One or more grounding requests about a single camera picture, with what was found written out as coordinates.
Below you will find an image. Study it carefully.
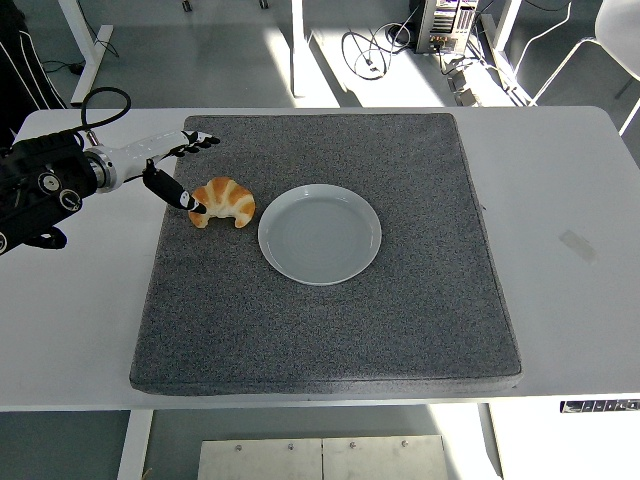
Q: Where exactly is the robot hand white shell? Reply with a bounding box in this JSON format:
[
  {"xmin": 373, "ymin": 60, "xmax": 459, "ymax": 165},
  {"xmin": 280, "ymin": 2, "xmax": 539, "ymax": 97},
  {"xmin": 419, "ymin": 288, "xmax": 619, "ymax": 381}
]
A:
[{"xmin": 112, "ymin": 129, "xmax": 222, "ymax": 216}]

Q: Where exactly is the croissant bread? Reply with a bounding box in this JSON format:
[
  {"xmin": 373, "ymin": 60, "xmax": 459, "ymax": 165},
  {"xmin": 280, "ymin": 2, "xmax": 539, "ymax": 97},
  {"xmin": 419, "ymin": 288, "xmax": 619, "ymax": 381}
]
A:
[{"xmin": 188, "ymin": 176, "xmax": 257, "ymax": 231}]

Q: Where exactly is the round grey-white plate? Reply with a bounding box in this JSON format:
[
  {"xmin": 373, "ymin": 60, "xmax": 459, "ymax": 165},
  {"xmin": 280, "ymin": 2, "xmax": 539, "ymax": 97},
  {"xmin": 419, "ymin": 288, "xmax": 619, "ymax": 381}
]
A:
[{"xmin": 257, "ymin": 183, "xmax": 383, "ymax": 287}]

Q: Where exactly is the grey metal plate with screws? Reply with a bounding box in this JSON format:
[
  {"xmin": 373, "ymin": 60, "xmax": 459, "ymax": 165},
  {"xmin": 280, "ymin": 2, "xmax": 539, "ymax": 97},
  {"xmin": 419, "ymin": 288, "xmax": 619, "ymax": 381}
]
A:
[{"xmin": 197, "ymin": 434, "xmax": 447, "ymax": 480}]

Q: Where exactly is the white desk leg with foot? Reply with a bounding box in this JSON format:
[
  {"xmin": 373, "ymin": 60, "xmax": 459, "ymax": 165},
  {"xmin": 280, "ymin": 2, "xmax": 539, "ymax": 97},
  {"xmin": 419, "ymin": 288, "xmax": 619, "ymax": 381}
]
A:
[{"xmin": 56, "ymin": 0, "xmax": 115, "ymax": 106}]

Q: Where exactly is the black bag with white trim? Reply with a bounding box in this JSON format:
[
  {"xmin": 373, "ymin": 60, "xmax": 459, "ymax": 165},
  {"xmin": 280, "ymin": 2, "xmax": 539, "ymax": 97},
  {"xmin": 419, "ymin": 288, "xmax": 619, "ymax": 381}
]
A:
[{"xmin": 0, "ymin": 0, "xmax": 69, "ymax": 146}]

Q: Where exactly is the grey speckled mat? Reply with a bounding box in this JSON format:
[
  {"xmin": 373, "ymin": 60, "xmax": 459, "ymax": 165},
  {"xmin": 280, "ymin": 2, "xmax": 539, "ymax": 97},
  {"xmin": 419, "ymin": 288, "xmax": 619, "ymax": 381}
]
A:
[{"xmin": 129, "ymin": 113, "xmax": 524, "ymax": 398}]

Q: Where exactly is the white table leg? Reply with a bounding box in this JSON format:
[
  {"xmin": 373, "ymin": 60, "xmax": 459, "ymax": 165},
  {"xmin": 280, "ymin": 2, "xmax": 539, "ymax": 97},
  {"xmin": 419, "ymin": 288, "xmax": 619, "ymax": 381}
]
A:
[
  {"xmin": 477, "ymin": 402, "xmax": 504, "ymax": 480},
  {"xmin": 115, "ymin": 410, "xmax": 155, "ymax": 480}
]

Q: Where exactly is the computer tower case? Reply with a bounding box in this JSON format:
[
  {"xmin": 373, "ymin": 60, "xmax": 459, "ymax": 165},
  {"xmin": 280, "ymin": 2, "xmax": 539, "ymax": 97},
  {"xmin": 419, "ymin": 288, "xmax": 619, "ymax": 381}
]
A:
[{"xmin": 409, "ymin": 0, "xmax": 479, "ymax": 55}]

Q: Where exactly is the white floor power strip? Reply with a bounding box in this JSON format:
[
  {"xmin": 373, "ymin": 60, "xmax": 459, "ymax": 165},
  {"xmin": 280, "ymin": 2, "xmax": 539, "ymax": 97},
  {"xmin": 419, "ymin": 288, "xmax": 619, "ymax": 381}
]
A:
[{"xmin": 445, "ymin": 53, "xmax": 485, "ymax": 107}]

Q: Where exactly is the clear tape strip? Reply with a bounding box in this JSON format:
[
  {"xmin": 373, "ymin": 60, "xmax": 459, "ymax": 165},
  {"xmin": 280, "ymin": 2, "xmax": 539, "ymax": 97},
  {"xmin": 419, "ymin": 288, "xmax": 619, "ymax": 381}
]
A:
[{"xmin": 558, "ymin": 228, "xmax": 600, "ymax": 265}]

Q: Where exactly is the white chair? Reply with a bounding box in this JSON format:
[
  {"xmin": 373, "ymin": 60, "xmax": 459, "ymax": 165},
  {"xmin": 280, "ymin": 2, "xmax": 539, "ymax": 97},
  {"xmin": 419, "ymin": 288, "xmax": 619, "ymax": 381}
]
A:
[{"xmin": 513, "ymin": 0, "xmax": 640, "ymax": 136}]

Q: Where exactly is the power strip under table edge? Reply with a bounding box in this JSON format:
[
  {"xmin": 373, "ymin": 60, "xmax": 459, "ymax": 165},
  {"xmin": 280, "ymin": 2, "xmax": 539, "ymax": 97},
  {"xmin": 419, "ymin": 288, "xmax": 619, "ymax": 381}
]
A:
[{"xmin": 559, "ymin": 398, "xmax": 640, "ymax": 415}]

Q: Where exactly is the thin black floor cable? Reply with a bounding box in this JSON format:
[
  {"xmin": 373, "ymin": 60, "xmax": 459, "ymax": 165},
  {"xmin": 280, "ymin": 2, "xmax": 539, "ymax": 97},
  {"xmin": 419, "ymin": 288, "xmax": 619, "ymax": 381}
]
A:
[{"xmin": 40, "ymin": 59, "xmax": 85, "ymax": 77}]

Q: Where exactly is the white upright post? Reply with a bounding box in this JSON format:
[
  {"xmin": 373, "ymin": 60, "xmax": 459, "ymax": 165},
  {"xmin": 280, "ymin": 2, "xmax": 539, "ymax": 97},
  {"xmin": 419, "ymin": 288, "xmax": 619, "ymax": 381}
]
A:
[{"xmin": 290, "ymin": 0, "xmax": 309, "ymax": 99}]

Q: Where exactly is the coiled black floor cable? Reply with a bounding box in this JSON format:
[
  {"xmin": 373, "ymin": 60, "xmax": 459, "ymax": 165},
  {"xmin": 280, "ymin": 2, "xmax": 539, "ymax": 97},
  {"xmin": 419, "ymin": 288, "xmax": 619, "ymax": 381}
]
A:
[{"xmin": 341, "ymin": 22, "xmax": 418, "ymax": 81}]

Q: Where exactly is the white desk frame leg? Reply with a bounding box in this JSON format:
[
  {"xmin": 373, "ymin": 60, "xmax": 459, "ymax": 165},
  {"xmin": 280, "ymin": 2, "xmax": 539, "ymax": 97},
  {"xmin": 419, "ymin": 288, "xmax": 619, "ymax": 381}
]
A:
[{"xmin": 480, "ymin": 0, "xmax": 540, "ymax": 107}]

